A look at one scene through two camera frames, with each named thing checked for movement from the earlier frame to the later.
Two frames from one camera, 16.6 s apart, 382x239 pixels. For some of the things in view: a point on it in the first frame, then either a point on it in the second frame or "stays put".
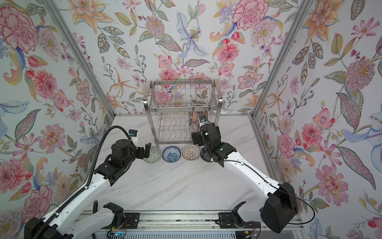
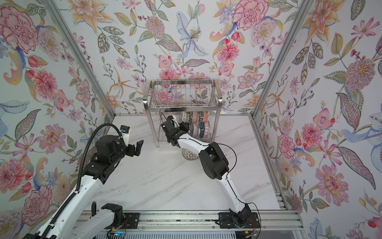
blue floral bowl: x=171 y=154 to x=183 y=117
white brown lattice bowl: x=191 y=152 stays put
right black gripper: x=197 y=138 to x=183 y=126
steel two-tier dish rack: x=173 y=107 stays put
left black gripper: x=142 y=155 to x=133 y=152
